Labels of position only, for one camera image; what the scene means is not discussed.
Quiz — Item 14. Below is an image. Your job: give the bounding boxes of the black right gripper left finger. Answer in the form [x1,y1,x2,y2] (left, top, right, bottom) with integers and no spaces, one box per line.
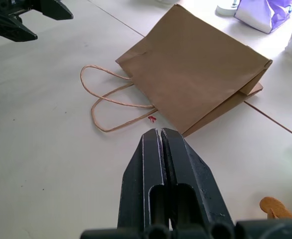
[117,127,173,231]

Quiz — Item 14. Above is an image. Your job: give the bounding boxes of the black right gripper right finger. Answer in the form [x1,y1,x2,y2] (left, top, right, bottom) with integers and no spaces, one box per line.
[160,127,235,229]

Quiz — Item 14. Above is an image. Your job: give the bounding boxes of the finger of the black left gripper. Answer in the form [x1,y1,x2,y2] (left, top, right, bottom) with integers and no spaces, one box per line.
[0,14,39,42]
[35,0,74,21]

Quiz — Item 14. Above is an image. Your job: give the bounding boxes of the purple and white plastic bag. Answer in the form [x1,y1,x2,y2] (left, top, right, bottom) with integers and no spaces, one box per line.
[233,0,292,34]

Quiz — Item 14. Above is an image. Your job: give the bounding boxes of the orange object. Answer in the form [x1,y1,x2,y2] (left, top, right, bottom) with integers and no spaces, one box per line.
[259,196,292,231]

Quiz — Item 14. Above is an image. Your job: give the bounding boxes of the white round disc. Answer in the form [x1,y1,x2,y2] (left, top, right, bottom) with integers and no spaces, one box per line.
[215,0,239,16]

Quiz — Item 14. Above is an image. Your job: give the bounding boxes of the brown paper bag with handles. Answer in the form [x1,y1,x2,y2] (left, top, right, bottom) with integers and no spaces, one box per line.
[80,3,274,138]

